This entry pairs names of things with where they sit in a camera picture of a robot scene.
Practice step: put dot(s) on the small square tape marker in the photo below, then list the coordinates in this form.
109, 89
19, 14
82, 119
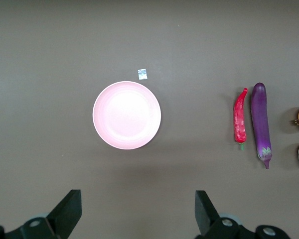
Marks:
142, 74

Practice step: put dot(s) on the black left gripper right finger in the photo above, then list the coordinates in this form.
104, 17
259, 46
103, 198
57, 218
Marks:
209, 221

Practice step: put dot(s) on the pink round plate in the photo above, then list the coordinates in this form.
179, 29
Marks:
127, 115

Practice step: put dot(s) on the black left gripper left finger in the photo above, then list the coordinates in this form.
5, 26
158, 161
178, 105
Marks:
62, 214

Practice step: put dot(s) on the red chili pepper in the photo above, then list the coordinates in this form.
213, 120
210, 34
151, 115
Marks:
240, 119

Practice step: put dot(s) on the purple eggplant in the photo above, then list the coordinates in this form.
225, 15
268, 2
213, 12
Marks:
260, 119

